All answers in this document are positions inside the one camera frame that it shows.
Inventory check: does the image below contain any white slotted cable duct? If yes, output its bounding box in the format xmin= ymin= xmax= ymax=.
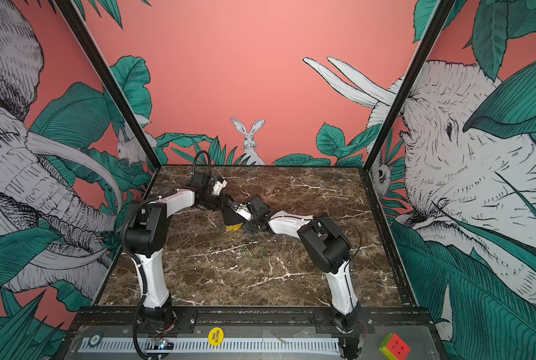
xmin=77 ymin=337 xmax=340 ymax=355

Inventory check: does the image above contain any colourful rubik cube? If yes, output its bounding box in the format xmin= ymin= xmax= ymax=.
xmin=379 ymin=333 xmax=411 ymax=360

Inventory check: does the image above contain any black mounting rail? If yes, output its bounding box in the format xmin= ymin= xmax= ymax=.
xmin=68 ymin=306 xmax=435 ymax=336

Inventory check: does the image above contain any yellow rectangular alarm clock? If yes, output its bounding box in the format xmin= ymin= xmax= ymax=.
xmin=221 ymin=208 xmax=246 ymax=231

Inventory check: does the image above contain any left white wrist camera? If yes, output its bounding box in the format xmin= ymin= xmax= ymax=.
xmin=210 ymin=176 xmax=227 ymax=196

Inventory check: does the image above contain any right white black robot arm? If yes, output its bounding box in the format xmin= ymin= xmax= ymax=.
xmin=232 ymin=195 xmax=361 ymax=332

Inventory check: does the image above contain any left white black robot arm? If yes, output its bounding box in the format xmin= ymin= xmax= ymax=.
xmin=121 ymin=188 xmax=234 ymax=324

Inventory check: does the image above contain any yellow round sticker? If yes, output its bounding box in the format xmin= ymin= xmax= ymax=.
xmin=207 ymin=327 xmax=224 ymax=347

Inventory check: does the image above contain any small green circuit board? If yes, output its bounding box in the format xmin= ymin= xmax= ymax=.
xmin=149 ymin=338 xmax=174 ymax=351

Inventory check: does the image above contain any black frame post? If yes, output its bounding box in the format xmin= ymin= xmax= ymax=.
xmin=54 ymin=0 xmax=161 ymax=172
xmin=363 ymin=0 xmax=455 ymax=173

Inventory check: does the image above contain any left black frame post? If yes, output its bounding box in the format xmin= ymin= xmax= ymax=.
xmin=54 ymin=0 xmax=161 ymax=172

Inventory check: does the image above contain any right black frame post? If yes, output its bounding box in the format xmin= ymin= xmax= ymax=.
xmin=363 ymin=0 xmax=455 ymax=173

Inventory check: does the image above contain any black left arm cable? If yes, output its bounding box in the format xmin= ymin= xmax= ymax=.
xmin=131 ymin=269 xmax=170 ymax=360

